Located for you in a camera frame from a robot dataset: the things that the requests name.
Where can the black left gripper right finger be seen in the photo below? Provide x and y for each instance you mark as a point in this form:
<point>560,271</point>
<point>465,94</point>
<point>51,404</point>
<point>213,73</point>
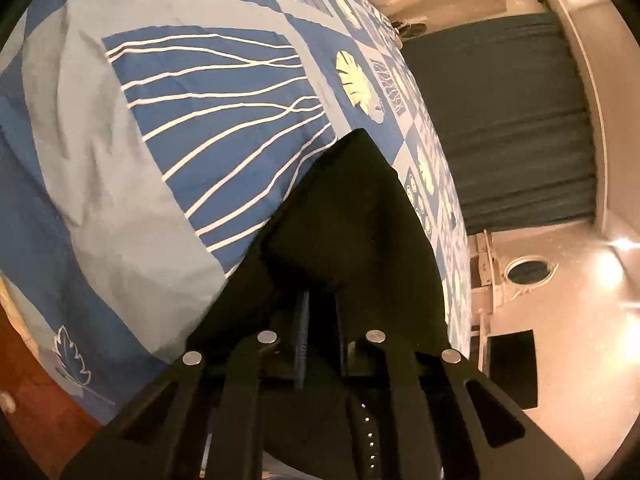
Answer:
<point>440,409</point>

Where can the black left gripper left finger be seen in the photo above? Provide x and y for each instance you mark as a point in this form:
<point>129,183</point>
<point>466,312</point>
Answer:
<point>198,420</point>

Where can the black pants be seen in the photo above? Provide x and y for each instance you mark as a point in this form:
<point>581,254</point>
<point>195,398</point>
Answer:
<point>325,337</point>

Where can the black television screen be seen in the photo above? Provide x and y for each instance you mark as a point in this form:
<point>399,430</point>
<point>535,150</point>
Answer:
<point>513,368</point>

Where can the cream vanity dresser with mirror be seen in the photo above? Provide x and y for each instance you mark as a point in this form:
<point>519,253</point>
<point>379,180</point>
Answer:
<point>498,281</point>

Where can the blue patterned bed sheet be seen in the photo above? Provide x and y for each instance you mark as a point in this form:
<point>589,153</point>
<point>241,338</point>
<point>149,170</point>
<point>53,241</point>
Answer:
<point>144,143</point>

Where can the dark green curtain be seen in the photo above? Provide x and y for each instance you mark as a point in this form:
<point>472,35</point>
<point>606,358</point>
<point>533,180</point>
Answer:
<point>511,113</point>

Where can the small desk fan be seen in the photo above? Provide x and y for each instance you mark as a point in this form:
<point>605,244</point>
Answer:
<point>408,31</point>

